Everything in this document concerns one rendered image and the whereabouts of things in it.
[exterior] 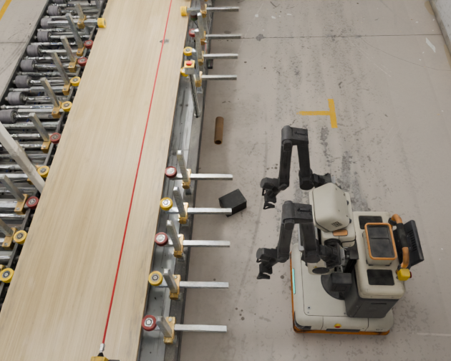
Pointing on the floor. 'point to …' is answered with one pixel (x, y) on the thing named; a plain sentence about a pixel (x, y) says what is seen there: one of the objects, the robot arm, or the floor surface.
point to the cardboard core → (218, 130)
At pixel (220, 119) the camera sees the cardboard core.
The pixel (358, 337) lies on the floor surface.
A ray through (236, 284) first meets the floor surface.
